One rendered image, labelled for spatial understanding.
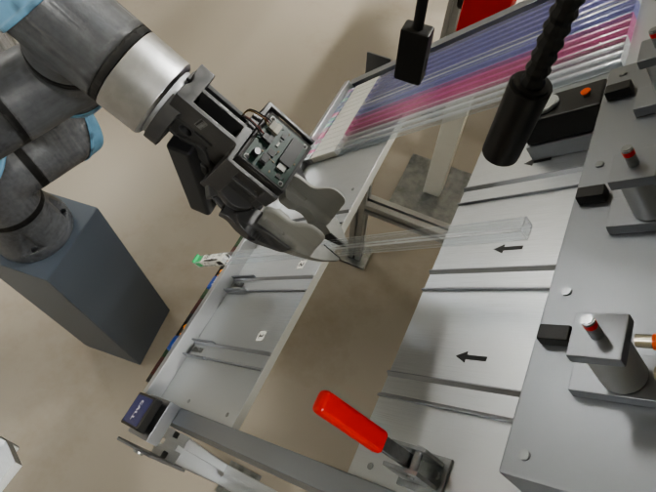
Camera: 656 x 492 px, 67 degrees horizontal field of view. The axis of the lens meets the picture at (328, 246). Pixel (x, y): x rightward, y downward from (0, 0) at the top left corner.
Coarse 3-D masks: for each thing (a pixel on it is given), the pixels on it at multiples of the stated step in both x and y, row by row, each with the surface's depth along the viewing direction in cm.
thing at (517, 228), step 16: (464, 224) 39; (480, 224) 38; (496, 224) 37; (512, 224) 36; (528, 224) 36; (336, 240) 50; (352, 240) 48; (368, 240) 47; (384, 240) 45; (400, 240) 43; (416, 240) 42; (432, 240) 41; (448, 240) 40; (464, 240) 39; (480, 240) 38; (496, 240) 37; (512, 240) 36; (224, 256) 67; (240, 256) 63; (256, 256) 60; (272, 256) 58; (288, 256) 56
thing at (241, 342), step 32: (352, 160) 77; (352, 192) 70; (224, 288) 75; (256, 288) 70; (288, 288) 65; (224, 320) 70; (256, 320) 65; (288, 320) 60; (192, 352) 70; (224, 352) 65; (256, 352) 60; (192, 384) 65; (224, 384) 60; (256, 384) 56; (224, 416) 56
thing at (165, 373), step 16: (336, 96) 95; (320, 128) 91; (224, 272) 76; (208, 304) 74; (192, 320) 72; (208, 320) 73; (192, 336) 72; (176, 352) 70; (160, 368) 68; (176, 368) 70; (160, 384) 68
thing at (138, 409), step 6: (138, 396) 62; (144, 396) 61; (138, 402) 61; (144, 402) 60; (150, 402) 59; (132, 408) 61; (138, 408) 60; (144, 408) 59; (126, 414) 61; (132, 414) 60; (138, 414) 59; (126, 420) 60; (132, 420) 59; (138, 420) 58
